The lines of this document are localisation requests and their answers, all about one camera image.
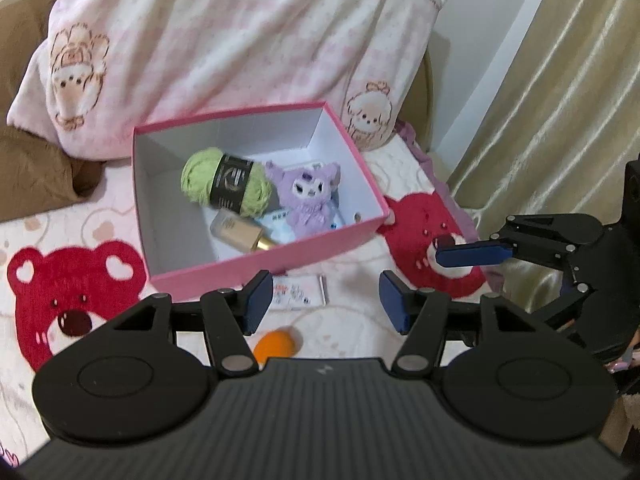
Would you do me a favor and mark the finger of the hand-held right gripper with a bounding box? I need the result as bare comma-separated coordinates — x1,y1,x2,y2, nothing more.
530,270,596,343
435,212,623,273

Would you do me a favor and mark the beige fleece cloth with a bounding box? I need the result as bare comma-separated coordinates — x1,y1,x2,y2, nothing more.
597,390,640,466

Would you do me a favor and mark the pink cartoon pillow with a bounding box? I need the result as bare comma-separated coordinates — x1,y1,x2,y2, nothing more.
6,0,451,161

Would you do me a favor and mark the beige foundation bottle gold cap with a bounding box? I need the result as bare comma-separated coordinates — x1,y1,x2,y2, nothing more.
210,209,282,253

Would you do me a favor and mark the brown pillow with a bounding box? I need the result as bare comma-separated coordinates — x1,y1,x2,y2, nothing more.
0,0,106,223

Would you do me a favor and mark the white printed sachet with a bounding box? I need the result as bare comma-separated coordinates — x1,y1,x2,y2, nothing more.
271,274,329,307

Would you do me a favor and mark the green yarn ball black label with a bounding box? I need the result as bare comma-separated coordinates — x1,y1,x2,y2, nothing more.
180,146,275,220

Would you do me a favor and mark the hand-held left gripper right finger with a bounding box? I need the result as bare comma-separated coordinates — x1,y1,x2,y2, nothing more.
378,270,538,378

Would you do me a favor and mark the red bear printed bed sheet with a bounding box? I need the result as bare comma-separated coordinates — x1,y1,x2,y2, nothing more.
0,120,506,466

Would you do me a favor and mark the person's right hand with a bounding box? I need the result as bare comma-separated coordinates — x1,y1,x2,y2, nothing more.
605,327,640,376

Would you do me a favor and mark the blue white tissue packet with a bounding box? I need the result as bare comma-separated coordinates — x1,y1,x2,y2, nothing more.
257,207,348,246

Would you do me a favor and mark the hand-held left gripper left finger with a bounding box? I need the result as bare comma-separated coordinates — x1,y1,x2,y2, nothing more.
107,270,274,377

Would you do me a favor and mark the purple plush toy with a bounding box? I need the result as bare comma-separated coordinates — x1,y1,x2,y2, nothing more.
264,160,343,237

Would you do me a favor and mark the pink cardboard box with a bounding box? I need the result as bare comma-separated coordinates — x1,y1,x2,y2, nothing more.
131,101,391,297

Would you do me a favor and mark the beige curtain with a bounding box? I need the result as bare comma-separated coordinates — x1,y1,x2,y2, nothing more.
445,0,640,311

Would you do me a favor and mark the orange ball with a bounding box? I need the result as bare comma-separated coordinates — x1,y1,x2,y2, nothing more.
253,327,306,362

